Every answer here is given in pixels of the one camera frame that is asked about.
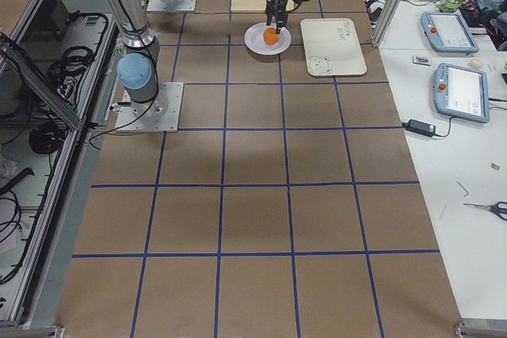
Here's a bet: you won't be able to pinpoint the beige egg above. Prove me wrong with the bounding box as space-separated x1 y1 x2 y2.
469 59 483 69

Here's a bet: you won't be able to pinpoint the blue teach pendant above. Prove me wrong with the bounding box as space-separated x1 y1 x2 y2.
433 63 490 123
421 12 479 54

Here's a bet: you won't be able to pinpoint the metal hex key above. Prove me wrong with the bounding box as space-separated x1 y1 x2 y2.
456 181 470 197

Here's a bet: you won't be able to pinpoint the near blue teach pendant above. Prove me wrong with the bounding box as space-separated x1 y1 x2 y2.
433 63 490 123

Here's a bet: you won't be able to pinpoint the black scissors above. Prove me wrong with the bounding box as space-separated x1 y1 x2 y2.
464 201 507 221

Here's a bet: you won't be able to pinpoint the orange fruit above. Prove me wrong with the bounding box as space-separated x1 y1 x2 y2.
262 28 280 46

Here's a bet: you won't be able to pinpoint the black power adapter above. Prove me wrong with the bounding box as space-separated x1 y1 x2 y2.
404 119 436 137

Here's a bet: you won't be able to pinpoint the small white card box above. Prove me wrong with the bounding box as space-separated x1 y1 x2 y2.
412 55 432 66

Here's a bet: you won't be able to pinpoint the white round plate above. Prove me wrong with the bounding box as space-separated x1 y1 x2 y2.
244 22 292 55

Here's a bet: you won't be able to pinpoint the cream bear tray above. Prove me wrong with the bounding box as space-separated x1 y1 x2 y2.
300 18 367 77

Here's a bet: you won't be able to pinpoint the far blue teach pendant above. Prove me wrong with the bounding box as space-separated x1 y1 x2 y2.
421 12 479 54

